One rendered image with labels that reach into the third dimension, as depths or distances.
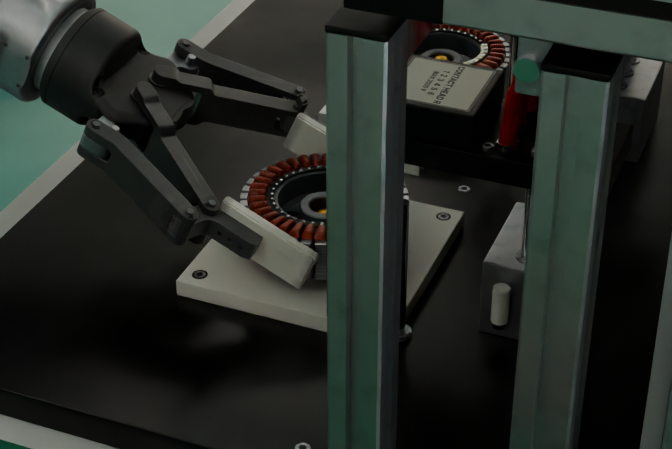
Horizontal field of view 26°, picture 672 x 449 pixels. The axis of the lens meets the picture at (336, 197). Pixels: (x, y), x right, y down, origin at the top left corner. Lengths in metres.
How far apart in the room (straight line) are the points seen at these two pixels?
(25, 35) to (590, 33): 0.47
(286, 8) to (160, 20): 1.79
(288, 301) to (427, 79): 0.17
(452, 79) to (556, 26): 0.30
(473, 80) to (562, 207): 0.24
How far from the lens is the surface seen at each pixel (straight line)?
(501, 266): 0.90
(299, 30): 1.30
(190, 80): 0.99
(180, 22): 3.11
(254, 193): 0.96
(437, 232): 1.00
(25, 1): 0.98
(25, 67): 0.98
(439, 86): 0.89
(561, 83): 0.63
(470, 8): 0.61
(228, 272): 0.96
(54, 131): 2.73
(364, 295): 0.73
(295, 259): 0.92
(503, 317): 0.91
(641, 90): 1.11
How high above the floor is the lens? 1.34
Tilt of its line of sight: 33 degrees down
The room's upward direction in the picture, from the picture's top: straight up
